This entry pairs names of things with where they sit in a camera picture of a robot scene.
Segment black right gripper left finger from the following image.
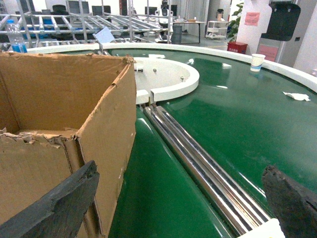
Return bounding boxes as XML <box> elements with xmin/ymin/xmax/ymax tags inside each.
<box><xmin>0</xmin><ymin>160</ymin><xmax>100</xmax><ymax>238</ymax></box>

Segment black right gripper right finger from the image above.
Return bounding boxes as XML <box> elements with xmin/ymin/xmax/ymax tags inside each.
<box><xmin>262</xmin><ymin>165</ymin><xmax>317</xmax><ymax>238</ymax></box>

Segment brown cardboard box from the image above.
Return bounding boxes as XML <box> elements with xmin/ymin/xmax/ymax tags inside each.
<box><xmin>0</xmin><ymin>53</ymin><xmax>136</xmax><ymax>238</ymax></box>

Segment steel conveyor rollers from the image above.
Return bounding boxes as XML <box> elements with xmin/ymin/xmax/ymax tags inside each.
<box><xmin>143</xmin><ymin>105</ymin><xmax>270</xmax><ymax>235</ymax></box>

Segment green curved conveyor belt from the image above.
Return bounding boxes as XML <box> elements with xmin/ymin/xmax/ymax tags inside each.
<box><xmin>109</xmin><ymin>49</ymin><xmax>317</xmax><ymax>238</ymax></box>

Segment white outer conveyor rim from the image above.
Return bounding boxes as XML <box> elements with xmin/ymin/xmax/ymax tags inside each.
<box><xmin>28</xmin><ymin>43</ymin><xmax>317</xmax><ymax>92</ymax></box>

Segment white inner conveyor hub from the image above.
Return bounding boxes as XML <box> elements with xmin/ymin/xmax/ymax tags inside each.
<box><xmin>134</xmin><ymin>57</ymin><xmax>200</xmax><ymax>105</ymax></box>

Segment steel roller rack shelf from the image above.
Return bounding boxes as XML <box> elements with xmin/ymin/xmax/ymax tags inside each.
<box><xmin>0</xmin><ymin>1</ymin><xmax>172</xmax><ymax>51</ymax></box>

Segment crumpled white paper scrap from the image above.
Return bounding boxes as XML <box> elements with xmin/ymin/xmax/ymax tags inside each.
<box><xmin>283</xmin><ymin>92</ymin><xmax>310</xmax><ymax>102</ymax></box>

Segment white paper cup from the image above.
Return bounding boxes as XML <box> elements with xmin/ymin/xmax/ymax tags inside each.
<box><xmin>250</xmin><ymin>54</ymin><xmax>265</xmax><ymax>72</ymax></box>

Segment red fire extinguisher box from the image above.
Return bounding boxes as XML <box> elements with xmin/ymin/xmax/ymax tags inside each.
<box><xmin>227</xmin><ymin>42</ymin><xmax>248</xmax><ymax>54</ymax></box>

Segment clear plastic water bottle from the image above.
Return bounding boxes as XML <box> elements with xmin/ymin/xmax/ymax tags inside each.
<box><xmin>6</xmin><ymin>19</ymin><xmax>27</xmax><ymax>53</ymax></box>

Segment green potted plant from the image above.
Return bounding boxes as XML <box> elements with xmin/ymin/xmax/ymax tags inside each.
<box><xmin>228</xmin><ymin>3</ymin><xmax>244</xmax><ymax>42</ymax></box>

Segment white rolling cart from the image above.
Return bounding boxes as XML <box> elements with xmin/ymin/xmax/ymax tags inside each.
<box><xmin>206</xmin><ymin>21</ymin><xmax>229</xmax><ymax>40</ymax></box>

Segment white office table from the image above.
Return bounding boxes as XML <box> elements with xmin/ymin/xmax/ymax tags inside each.
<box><xmin>173</xmin><ymin>19</ymin><xmax>206</xmax><ymax>44</ymax></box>

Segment black wall-mounted device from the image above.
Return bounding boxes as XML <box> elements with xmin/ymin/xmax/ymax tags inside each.
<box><xmin>261</xmin><ymin>1</ymin><xmax>301</xmax><ymax>41</ymax></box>

